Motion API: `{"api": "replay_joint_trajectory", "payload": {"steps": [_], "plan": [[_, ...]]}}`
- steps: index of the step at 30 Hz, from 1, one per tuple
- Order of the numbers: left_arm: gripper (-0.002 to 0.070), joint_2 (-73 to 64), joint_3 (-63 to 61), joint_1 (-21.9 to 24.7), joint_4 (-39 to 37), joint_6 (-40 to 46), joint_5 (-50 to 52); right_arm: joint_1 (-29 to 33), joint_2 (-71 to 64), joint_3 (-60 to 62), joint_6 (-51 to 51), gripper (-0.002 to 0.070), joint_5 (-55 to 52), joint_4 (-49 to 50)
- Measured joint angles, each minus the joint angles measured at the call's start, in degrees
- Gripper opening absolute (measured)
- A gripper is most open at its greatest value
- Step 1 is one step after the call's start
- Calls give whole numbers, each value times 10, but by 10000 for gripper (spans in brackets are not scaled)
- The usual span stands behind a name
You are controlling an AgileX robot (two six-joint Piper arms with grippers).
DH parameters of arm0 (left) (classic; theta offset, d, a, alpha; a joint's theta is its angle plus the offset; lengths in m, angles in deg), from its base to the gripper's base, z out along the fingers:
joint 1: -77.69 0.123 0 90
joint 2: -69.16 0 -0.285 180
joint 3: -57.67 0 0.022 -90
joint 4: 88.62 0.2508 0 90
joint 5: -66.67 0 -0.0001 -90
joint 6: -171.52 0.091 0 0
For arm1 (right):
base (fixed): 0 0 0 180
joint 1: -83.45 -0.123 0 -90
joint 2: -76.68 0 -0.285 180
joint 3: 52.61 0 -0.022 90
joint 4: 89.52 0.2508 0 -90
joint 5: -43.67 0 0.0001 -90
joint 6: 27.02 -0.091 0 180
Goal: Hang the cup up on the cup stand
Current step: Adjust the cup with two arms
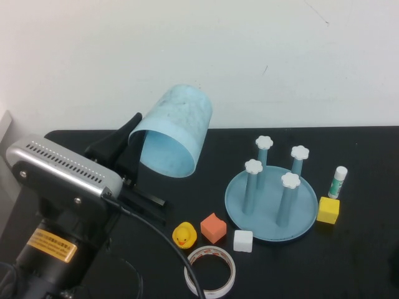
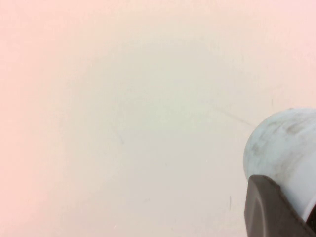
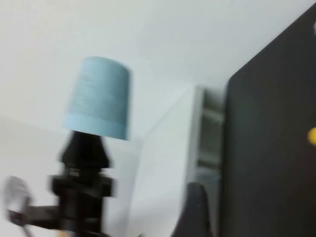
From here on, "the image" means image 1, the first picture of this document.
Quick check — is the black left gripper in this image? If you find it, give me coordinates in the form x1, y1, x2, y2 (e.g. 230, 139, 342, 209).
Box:
84, 112, 168, 227

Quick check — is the light blue plastic cup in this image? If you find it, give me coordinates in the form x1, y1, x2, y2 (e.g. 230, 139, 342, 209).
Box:
128, 83, 214, 179

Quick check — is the blue four-peg cup stand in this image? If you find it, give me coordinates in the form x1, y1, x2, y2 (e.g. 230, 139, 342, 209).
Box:
224, 135, 319, 242

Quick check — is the yellow rubber duck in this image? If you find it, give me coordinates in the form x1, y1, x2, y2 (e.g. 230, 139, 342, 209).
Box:
172, 221, 198, 250

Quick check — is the orange foam cube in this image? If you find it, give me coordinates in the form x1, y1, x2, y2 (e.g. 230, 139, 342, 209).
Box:
199, 212, 228, 245

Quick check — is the white tape roll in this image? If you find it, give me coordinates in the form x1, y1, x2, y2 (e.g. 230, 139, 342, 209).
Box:
183, 245, 236, 298

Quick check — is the white foam cube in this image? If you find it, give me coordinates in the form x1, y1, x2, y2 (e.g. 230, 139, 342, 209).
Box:
233, 229, 254, 254

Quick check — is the yellow foam cube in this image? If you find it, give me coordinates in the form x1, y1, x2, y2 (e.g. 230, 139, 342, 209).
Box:
316, 196, 341, 225

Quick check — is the white green glue stick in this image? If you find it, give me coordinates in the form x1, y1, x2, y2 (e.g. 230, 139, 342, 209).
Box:
327, 166, 348, 199

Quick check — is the black left camera cable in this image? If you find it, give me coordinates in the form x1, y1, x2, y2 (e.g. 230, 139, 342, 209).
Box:
102, 192, 208, 299

